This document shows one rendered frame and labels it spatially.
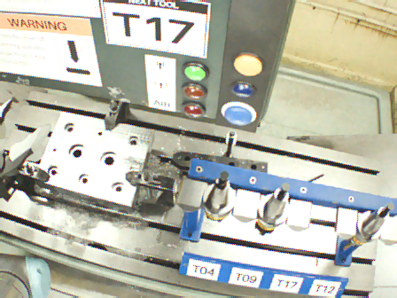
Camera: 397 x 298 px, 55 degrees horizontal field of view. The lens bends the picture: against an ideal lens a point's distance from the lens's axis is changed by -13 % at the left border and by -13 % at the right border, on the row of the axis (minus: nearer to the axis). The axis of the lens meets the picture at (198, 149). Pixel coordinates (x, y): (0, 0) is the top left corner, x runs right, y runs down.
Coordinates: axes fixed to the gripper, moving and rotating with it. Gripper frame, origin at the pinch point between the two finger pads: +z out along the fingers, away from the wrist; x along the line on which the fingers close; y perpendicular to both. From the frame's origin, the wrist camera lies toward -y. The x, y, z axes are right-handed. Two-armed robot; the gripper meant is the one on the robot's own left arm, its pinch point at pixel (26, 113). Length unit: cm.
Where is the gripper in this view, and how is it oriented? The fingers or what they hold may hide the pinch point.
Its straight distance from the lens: 72.7
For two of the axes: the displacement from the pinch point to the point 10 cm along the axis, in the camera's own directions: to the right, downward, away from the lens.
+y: -0.2, 4.7, 8.8
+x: 8.7, 4.5, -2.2
